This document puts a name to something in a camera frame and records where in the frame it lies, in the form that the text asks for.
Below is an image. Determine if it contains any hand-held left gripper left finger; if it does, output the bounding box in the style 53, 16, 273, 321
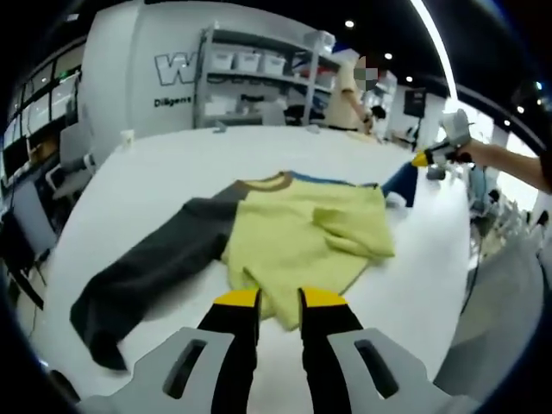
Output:
75, 287, 263, 414

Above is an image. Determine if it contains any long ceiling light strip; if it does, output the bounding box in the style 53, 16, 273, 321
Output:
409, 0, 458, 98

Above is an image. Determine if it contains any grey chair back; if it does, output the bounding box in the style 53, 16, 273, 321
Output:
261, 103, 286, 127

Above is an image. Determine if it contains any white flat box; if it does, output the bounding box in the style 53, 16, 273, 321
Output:
202, 95, 236, 117

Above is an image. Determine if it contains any yellow blue grey garment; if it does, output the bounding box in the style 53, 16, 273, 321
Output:
69, 170, 419, 372

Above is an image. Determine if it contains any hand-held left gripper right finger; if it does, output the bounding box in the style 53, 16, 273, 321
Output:
297, 286, 482, 414

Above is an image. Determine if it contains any dark wall sign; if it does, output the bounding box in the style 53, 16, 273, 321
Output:
404, 87, 428, 116

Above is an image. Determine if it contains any white storage bin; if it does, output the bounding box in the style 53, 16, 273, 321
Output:
262, 53, 288, 75
209, 49, 236, 71
235, 51, 263, 72

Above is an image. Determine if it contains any grey office chair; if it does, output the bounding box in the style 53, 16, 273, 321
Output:
59, 122, 97, 174

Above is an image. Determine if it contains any black office chair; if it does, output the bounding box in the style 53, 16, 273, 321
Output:
0, 210, 57, 310

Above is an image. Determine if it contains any metal shelf with white bins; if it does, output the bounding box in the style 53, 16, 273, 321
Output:
297, 29, 346, 126

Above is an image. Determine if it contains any grey metal shelving unit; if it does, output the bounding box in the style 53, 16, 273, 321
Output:
193, 25, 316, 129

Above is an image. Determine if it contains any person's right hand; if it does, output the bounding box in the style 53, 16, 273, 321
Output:
455, 144, 483, 167

